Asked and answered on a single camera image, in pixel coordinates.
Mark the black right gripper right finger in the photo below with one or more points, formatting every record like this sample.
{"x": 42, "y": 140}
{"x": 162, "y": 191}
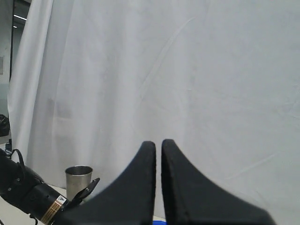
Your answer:
{"x": 190, "y": 198}

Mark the stainless steel tumbler cup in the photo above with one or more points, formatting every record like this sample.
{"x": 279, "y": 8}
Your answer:
{"x": 77, "y": 178}

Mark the blue plastic lid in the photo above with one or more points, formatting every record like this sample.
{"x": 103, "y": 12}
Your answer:
{"x": 159, "y": 222}

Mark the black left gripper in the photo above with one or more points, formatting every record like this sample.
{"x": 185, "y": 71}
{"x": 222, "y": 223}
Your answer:
{"x": 79, "y": 197}

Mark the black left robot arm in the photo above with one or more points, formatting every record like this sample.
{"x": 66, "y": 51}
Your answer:
{"x": 24, "y": 189}

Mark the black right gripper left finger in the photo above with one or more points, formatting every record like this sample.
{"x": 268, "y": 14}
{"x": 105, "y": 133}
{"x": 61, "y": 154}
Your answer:
{"x": 129, "y": 200}

